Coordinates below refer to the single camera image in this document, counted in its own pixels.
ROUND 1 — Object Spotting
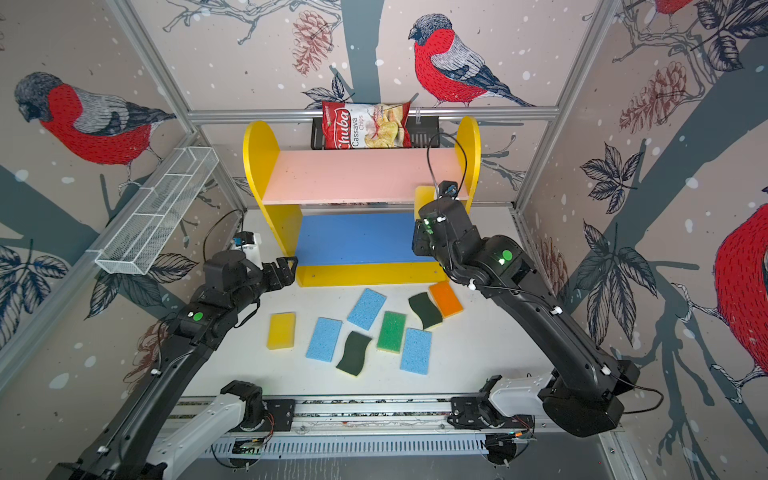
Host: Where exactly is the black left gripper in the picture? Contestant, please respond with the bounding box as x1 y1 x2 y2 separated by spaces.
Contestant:
232 252 298 314

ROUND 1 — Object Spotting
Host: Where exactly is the yellow sponge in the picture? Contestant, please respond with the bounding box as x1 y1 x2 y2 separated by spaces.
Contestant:
413 185 437 220
266 312 296 350

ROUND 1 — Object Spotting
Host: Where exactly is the blue sponge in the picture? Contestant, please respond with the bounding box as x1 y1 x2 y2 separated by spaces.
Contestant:
400 328 432 375
347 288 387 331
306 317 342 363

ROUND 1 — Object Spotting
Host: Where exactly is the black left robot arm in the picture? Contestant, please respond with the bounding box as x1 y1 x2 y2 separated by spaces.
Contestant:
48 250 298 479

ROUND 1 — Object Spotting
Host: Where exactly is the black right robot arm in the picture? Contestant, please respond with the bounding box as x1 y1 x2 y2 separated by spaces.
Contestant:
412 197 639 438

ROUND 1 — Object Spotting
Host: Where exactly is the yellow shelf with coloured boards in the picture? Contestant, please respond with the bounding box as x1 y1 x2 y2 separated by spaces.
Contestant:
243 117 482 287

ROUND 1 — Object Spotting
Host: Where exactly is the orange sponge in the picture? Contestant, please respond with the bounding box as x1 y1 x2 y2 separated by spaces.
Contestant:
429 281 464 318

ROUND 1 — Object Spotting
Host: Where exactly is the dark green wavy sponge right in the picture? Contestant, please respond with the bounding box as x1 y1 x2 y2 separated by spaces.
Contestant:
408 292 443 330

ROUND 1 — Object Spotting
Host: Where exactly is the dark green wavy sponge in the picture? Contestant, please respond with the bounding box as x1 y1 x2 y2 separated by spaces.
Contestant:
336 331 372 376
408 292 443 330

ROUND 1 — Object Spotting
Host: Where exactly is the dark green wavy sponge left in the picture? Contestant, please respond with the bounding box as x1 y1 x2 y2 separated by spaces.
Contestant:
336 331 372 376

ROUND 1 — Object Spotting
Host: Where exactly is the red cassava chips bag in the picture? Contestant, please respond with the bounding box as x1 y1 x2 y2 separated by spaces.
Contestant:
321 102 412 150

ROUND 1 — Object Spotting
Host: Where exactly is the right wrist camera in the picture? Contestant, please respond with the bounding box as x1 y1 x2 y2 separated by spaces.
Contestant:
438 180 460 200

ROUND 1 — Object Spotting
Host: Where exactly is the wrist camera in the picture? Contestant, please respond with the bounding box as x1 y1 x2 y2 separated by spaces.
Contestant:
232 231 262 266
438 180 460 200

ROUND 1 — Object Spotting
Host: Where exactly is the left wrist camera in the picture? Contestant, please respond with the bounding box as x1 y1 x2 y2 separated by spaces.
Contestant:
232 231 262 266

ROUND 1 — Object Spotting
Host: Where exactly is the black wire basket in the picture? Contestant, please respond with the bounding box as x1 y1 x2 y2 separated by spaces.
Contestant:
310 116 440 150

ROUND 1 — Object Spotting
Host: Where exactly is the white wire mesh tray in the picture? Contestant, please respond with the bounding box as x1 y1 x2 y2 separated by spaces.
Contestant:
95 146 219 275

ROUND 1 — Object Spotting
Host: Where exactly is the aluminium rail base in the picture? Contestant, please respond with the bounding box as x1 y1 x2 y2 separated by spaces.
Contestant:
122 392 625 463

